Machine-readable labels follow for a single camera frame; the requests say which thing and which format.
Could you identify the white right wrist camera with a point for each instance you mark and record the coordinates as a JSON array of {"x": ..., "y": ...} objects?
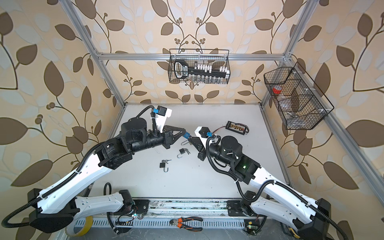
[{"x": 202, "y": 134}]

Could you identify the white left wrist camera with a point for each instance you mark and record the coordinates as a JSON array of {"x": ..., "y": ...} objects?
[{"x": 161, "y": 115}]

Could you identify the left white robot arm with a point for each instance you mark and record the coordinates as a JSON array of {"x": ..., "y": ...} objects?
[{"x": 54, "y": 208}]

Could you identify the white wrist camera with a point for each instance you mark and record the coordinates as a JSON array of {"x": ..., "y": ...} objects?
[
  {"x": 161, "y": 115},
  {"x": 202, "y": 134}
]

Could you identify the black padlock open shackle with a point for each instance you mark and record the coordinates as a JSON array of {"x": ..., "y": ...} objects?
[{"x": 163, "y": 165}]

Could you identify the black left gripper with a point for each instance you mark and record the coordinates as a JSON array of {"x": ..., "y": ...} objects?
[{"x": 168, "y": 136}]

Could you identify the black parallel charging board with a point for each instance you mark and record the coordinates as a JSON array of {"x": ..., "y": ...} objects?
[{"x": 237, "y": 128}]

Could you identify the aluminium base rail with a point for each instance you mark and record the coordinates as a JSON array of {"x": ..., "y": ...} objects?
[{"x": 174, "y": 208}]

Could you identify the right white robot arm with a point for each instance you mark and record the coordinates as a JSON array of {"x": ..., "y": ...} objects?
[{"x": 264, "y": 194}]

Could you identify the back wire basket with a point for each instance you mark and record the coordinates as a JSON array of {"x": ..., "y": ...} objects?
[{"x": 215, "y": 57}]

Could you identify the side wire basket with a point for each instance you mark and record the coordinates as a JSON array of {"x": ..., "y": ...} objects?
[{"x": 301, "y": 105}]

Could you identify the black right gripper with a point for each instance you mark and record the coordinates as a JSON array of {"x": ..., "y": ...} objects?
[{"x": 200, "y": 146}]

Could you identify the black socket holder rail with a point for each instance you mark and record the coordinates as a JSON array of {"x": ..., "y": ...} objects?
[{"x": 183, "y": 70}]

